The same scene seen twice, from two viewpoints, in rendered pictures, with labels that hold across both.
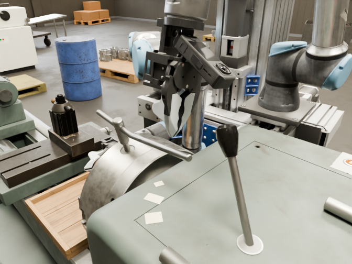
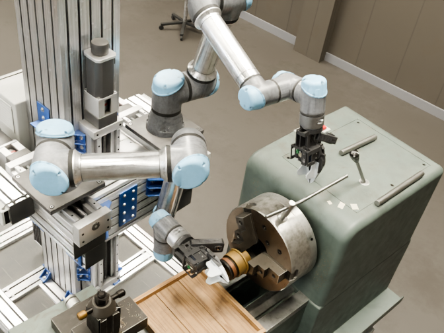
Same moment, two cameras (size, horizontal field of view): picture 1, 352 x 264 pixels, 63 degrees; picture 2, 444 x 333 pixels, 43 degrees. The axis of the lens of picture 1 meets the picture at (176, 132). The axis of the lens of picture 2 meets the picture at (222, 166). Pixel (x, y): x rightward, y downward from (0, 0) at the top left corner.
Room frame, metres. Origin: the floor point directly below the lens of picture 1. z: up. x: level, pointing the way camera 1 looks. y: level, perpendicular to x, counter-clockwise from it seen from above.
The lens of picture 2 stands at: (0.83, 1.42, 2.48)
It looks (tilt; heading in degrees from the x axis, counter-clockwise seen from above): 39 degrees down; 268
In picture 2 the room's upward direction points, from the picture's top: 9 degrees clockwise
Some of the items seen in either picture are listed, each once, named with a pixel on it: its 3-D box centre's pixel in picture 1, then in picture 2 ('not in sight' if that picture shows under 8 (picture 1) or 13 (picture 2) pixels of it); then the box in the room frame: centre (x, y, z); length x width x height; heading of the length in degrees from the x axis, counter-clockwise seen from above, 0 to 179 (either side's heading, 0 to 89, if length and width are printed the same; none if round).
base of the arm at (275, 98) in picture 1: (279, 91); (165, 115); (1.02, -0.39, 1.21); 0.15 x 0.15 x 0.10
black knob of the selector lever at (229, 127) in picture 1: (228, 139); (354, 156); (0.35, -0.07, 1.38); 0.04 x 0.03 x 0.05; 45
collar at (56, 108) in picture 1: (61, 105); (102, 304); (1.07, 0.46, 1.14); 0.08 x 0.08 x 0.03
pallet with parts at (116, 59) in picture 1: (123, 62); not in sight; (5.54, 1.01, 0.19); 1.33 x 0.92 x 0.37; 53
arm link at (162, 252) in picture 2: not in sight; (164, 242); (0.95, 0.05, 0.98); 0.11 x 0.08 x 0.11; 100
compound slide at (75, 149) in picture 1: (70, 138); (110, 328); (1.05, 0.44, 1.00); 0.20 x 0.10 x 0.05; 45
